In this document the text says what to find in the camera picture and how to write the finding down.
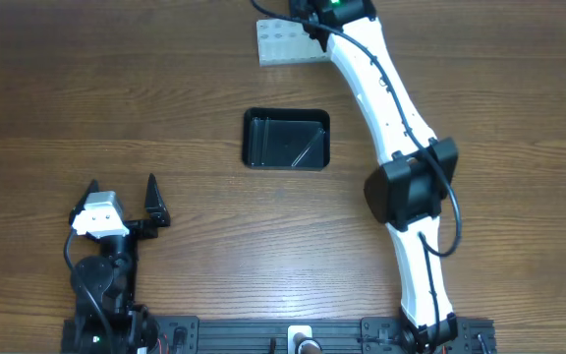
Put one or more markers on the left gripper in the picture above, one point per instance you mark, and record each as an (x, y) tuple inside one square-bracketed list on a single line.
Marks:
[(143, 228)]

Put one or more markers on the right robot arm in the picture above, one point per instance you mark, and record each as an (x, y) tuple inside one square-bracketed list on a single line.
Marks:
[(376, 98)]

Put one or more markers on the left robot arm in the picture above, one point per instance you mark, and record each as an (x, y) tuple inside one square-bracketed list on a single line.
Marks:
[(101, 280)]

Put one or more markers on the black tray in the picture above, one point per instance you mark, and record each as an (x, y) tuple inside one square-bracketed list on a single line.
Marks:
[(283, 142)]

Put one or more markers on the white test tube rack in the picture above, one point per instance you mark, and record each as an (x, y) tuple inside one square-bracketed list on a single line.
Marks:
[(283, 49)]

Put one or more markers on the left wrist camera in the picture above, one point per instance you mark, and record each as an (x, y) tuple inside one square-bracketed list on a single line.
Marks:
[(98, 214)]

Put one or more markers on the mounting rail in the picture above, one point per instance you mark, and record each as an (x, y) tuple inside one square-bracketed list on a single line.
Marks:
[(243, 336)]

